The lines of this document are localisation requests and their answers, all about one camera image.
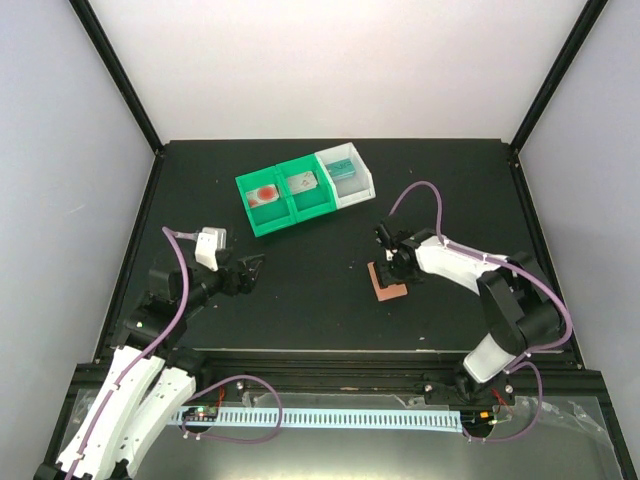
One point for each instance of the right black frame post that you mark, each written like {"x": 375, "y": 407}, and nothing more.
{"x": 572, "y": 45}

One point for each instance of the right electronics board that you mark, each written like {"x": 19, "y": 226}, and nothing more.
{"x": 484, "y": 418}

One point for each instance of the pink leather card holder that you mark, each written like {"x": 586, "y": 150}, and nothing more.
{"x": 385, "y": 293}

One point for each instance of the teal credit card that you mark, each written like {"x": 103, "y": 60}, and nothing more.
{"x": 341, "y": 169}

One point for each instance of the silver pagoda credit card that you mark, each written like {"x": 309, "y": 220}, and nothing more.
{"x": 302, "y": 182}

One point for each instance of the left black frame post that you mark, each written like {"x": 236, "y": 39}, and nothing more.
{"x": 85, "y": 13}

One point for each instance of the black frame post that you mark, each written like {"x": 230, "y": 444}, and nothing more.
{"x": 572, "y": 45}
{"x": 85, "y": 13}

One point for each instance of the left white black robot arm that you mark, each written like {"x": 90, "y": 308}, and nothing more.
{"x": 150, "y": 376}

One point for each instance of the left electronics board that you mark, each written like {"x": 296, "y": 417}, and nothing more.
{"x": 200, "y": 414}

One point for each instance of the white bin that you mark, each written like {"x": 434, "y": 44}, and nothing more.
{"x": 351, "y": 191}

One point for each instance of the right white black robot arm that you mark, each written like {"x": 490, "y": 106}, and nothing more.
{"x": 522, "y": 313}

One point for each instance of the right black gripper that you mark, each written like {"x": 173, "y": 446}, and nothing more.
{"x": 386, "y": 277}

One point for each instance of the electronics board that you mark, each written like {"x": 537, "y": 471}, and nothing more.
{"x": 200, "y": 414}
{"x": 484, "y": 418}

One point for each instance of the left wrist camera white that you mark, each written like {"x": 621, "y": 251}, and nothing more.
{"x": 209, "y": 242}

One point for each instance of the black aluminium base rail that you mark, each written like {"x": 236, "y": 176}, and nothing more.
{"x": 435, "y": 376}

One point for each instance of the white slotted cable duct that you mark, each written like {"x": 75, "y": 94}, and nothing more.
{"x": 326, "y": 418}

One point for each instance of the green bin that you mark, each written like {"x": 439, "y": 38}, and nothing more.
{"x": 271, "y": 217}
{"x": 313, "y": 203}

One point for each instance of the middle green bin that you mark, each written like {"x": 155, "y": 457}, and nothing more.
{"x": 313, "y": 203}

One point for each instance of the red white credit card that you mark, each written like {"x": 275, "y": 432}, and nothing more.
{"x": 262, "y": 196}

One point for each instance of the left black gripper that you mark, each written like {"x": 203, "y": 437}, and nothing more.
{"x": 234, "y": 287}

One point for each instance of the left green bin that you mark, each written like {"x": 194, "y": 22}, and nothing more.
{"x": 271, "y": 217}

